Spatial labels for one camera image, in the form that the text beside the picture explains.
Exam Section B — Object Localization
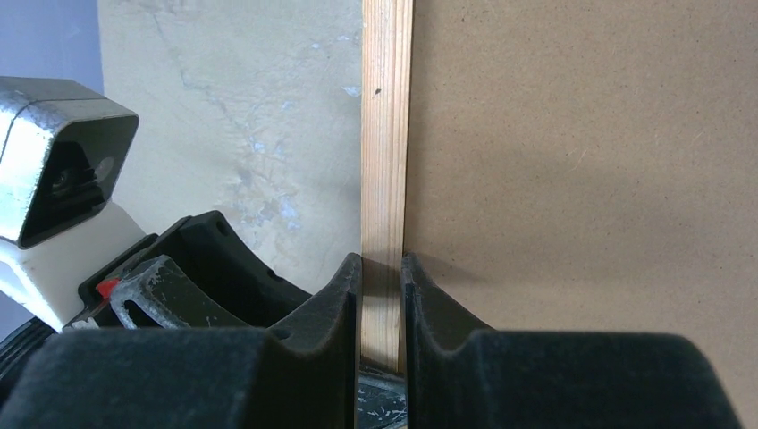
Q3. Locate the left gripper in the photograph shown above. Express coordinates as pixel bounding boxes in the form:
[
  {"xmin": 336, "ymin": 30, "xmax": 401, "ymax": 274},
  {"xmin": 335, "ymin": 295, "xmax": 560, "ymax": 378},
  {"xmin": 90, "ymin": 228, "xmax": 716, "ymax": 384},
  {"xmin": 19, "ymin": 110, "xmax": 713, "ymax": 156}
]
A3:
[{"xmin": 1, "ymin": 256, "xmax": 246, "ymax": 403}]

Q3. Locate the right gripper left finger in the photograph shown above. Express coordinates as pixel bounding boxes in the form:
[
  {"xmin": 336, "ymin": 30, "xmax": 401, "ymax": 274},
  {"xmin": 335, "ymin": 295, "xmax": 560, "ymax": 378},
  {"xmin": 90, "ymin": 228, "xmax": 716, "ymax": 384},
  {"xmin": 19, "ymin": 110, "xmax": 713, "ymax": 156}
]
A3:
[{"xmin": 1, "ymin": 254, "xmax": 362, "ymax": 428}]

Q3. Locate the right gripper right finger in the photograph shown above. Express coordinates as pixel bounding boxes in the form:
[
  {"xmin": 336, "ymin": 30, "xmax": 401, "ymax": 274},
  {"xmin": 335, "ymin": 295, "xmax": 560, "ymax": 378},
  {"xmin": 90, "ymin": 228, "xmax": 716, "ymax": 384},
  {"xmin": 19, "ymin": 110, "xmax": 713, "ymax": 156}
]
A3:
[{"xmin": 401, "ymin": 253, "xmax": 740, "ymax": 428}]

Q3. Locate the brown backing board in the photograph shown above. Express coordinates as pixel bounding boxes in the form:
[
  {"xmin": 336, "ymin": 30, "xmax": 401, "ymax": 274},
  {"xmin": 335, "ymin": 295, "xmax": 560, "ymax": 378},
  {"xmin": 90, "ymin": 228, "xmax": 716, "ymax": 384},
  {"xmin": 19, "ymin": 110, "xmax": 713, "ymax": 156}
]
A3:
[{"xmin": 405, "ymin": 1, "xmax": 757, "ymax": 428}]

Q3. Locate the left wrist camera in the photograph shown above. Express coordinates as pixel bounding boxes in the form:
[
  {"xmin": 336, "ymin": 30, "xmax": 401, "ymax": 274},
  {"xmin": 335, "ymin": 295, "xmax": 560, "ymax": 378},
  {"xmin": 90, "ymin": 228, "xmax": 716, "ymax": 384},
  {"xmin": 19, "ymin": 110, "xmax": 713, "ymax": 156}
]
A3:
[{"xmin": 1, "ymin": 76, "xmax": 144, "ymax": 331}]

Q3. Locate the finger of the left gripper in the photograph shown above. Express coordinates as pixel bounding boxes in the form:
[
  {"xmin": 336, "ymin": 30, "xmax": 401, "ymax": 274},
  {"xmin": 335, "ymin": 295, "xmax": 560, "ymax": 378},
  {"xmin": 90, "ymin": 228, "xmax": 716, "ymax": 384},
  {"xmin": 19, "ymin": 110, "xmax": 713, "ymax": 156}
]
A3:
[{"xmin": 78, "ymin": 210, "xmax": 312, "ymax": 330}]

